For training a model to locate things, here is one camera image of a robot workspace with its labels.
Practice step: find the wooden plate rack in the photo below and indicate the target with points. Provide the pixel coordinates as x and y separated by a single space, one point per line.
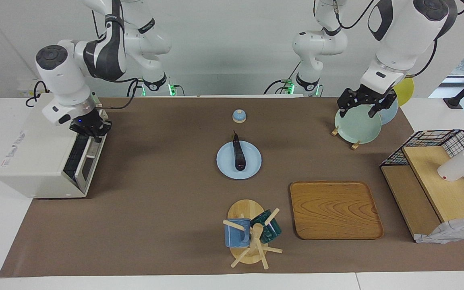
356 146

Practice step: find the white power adapter box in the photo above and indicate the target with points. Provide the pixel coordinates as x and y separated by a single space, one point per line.
24 86

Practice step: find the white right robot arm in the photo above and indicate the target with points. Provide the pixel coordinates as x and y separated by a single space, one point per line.
61 76

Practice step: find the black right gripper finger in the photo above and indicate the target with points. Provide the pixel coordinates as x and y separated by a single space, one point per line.
83 137
98 138

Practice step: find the wooden mug tree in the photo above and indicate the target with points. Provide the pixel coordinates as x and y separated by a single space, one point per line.
246 209

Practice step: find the dark green ceramic mug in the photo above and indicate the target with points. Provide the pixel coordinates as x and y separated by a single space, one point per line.
272 231

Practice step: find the small light blue plate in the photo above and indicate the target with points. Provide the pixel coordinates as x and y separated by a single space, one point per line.
252 165

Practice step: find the dark purple eggplant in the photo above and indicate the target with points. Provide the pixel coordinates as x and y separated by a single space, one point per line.
239 155

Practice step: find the yellow plate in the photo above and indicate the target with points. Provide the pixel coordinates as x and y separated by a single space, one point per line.
405 88

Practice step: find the large light blue plate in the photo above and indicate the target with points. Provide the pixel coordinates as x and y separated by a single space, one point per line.
391 112

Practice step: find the white toaster oven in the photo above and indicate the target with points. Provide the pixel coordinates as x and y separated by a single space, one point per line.
34 161

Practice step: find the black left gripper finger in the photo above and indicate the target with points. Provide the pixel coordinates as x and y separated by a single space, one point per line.
343 110
374 108

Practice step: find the white paper cup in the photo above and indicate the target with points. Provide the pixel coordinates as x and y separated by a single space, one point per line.
455 169

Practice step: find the wooden serving tray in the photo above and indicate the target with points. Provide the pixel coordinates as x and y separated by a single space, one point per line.
336 209

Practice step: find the pale green plate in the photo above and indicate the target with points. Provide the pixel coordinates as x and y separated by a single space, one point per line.
357 127

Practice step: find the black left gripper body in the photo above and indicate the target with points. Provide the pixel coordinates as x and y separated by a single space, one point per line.
375 96

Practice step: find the brown table mat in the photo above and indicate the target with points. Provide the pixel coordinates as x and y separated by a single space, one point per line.
167 201

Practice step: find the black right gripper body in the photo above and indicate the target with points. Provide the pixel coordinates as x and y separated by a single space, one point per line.
91 125

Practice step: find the blue ceramic mug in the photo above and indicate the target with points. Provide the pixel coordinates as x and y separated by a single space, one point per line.
234 237

